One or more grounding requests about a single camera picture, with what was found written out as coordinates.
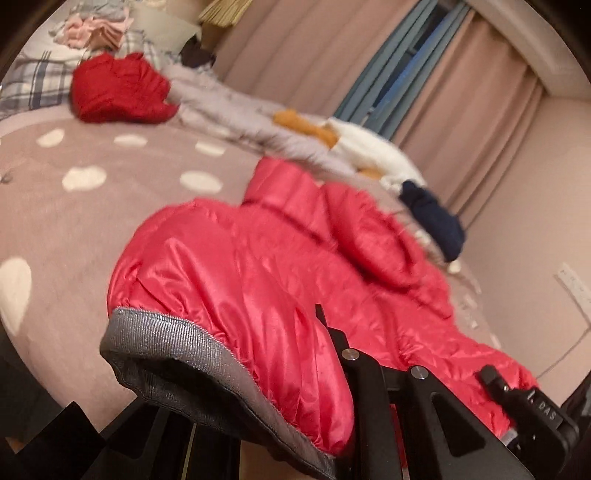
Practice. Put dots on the pink beige curtain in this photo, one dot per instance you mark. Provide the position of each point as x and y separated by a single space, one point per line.
466 126

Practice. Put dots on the navy blue folded garment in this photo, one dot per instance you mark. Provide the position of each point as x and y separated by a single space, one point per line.
444 227

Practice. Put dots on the yellow pleated lamp shade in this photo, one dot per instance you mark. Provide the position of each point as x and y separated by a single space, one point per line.
224 13

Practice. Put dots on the pile of pink white clothes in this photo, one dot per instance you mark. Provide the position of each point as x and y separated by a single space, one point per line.
94 25

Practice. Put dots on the black small garment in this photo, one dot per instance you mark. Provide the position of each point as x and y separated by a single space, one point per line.
192 55

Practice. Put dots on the grey crumpled quilt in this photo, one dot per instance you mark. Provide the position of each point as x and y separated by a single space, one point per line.
208 106

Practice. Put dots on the pink-red hooded puffer jacket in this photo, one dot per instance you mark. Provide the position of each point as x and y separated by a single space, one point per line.
222 313

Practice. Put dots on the white wall socket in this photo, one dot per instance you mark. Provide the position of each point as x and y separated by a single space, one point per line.
576 288

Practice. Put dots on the grey padded headboard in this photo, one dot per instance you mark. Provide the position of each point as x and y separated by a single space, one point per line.
167 32

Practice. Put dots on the folded dark red puffer jacket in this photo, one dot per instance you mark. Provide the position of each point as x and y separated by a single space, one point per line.
105 89

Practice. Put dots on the blue grey curtain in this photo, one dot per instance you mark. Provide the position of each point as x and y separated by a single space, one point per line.
391 83

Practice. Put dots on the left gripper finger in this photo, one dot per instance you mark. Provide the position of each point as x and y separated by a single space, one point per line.
395 424

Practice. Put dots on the brown polka dot duvet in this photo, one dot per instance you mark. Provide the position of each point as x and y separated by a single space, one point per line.
75 195

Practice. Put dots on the plaid pillow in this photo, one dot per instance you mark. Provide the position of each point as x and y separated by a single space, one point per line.
33 84

